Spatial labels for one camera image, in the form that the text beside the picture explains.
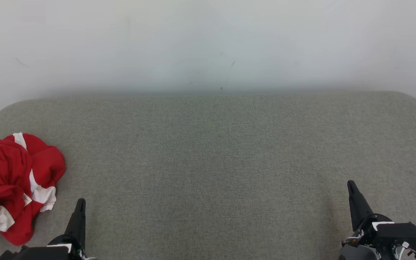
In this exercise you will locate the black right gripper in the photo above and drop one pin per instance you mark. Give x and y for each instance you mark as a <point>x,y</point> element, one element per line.
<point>399,233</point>

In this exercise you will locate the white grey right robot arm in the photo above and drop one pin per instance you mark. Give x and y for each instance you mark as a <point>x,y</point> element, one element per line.
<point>356,253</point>

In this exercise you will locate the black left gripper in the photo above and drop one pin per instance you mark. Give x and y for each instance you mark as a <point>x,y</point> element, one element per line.
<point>42,253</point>

